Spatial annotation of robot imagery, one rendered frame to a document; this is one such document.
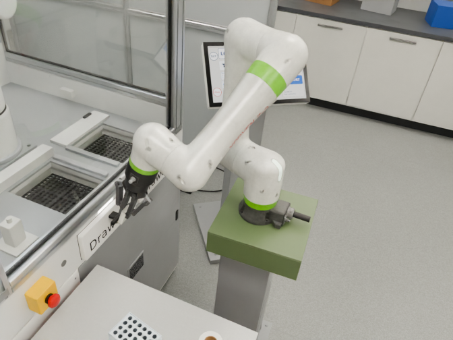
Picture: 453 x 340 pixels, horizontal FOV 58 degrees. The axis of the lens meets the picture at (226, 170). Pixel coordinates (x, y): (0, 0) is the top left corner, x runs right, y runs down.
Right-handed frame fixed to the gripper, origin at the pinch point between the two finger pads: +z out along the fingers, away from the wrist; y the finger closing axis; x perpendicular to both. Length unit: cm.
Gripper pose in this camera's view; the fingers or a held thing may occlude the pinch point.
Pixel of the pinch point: (123, 215)
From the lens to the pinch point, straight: 139.9
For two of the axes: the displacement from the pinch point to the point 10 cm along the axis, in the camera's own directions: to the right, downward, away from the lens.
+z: -3.9, 6.5, 6.5
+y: 8.4, 5.5, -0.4
